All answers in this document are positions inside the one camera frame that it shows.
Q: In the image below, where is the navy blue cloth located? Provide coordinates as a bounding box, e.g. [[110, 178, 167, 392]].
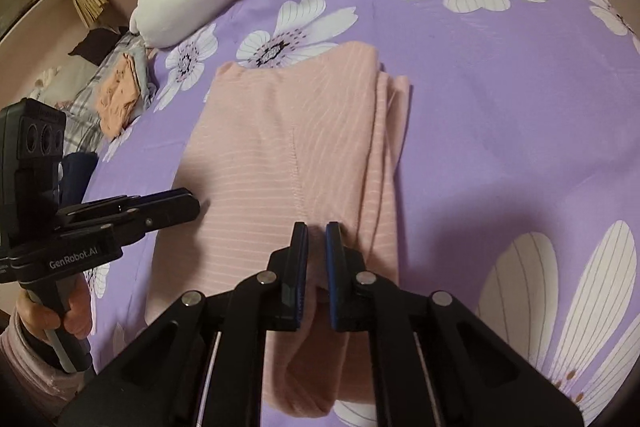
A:
[[60, 152, 99, 208]]

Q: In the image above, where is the pink striped knit garment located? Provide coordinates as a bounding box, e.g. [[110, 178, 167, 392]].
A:
[[145, 41, 409, 417]]

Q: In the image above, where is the folded grey garment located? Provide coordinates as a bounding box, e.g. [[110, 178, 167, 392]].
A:
[[130, 48, 157, 117]]

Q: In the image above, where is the dark brown cloth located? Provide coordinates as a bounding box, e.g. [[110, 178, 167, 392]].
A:
[[68, 26, 127, 66]]

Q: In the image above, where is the person's left hand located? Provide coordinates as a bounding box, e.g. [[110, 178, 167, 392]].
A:
[[15, 272, 94, 342]]

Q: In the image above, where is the purple floral bed sheet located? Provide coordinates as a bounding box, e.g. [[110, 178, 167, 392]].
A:
[[87, 0, 639, 426]]

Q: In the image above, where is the plaid grey pillow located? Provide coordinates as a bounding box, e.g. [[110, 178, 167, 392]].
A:
[[63, 32, 148, 156]]

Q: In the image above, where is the folded orange printed garment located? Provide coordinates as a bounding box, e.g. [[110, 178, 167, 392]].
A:
[[96, 53, 141, 140]]

